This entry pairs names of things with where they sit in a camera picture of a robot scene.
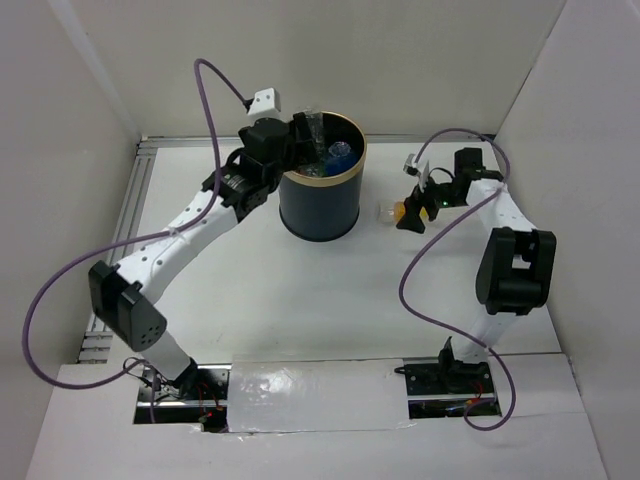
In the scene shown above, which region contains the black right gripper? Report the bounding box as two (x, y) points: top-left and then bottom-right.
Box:
(396, 169), (464, 234)

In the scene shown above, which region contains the clear bottle yellow label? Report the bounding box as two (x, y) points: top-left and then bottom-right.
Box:
(377, 200), (406, 225)

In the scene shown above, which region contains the crushed clear bottle white cap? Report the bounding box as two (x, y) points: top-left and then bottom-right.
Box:
(297, 108), (327, 178)

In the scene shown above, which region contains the blue label clear bottle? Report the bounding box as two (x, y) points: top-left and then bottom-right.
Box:
(324, 141), (358, 176)

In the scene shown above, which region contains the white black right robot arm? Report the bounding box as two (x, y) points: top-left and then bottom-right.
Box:
(396, 147), (557, 392)

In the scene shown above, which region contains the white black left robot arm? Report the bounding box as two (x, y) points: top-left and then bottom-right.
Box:
(88, 112), (316, 399)

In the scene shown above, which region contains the dark blue gold-rimmed bin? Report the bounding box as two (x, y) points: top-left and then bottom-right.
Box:
(279, 112), (367, 242)

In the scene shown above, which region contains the silver tape sheet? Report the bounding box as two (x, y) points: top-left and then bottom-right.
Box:
(227, 359), (411, 433)

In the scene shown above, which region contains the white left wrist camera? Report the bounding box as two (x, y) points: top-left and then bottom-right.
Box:
(247, 87), (281, 122)

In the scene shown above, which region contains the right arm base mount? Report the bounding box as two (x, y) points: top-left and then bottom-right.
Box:
(394, 350), (501, 420)

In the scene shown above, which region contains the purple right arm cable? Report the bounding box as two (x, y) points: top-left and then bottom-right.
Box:
(399, 128), (517, 432)

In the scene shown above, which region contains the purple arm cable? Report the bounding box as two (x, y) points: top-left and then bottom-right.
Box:
(399, 128), (517, 432)
(22, 58), (251, 421)

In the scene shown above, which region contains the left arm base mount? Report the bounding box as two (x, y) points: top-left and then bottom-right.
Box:
(133, 364), (232, 433)

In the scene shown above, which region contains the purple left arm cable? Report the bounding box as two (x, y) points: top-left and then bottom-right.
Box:
(22, 58), (251, 421)

